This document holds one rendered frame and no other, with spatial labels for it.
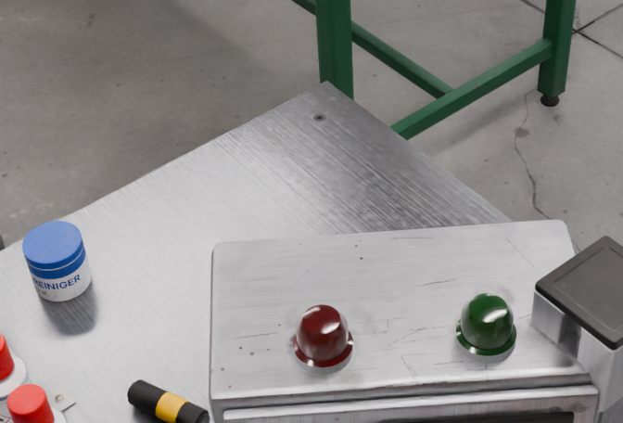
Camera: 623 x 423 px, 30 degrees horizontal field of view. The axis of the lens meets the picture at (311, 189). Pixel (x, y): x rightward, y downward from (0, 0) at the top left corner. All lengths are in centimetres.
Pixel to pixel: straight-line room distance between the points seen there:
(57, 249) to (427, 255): 90
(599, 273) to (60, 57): 281
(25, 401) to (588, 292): 62
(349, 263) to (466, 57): 259
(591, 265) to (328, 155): 107
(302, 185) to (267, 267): 99
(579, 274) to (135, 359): 90
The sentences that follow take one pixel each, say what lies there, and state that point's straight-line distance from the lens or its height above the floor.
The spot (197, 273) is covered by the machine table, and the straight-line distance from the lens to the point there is 143.
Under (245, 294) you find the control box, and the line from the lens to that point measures 53.
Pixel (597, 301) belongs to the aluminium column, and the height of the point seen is 150.
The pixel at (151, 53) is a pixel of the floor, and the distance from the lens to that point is 320.
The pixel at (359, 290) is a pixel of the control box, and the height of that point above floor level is 148.
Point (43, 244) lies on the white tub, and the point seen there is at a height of 90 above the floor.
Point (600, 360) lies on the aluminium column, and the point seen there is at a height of 149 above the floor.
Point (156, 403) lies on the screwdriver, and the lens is 128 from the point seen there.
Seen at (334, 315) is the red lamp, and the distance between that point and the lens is 49.
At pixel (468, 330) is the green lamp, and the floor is 149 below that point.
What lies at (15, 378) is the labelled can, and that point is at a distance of 109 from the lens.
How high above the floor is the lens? 187
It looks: 43 degrees down
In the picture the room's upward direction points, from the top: 4 degrees counter-clockwise
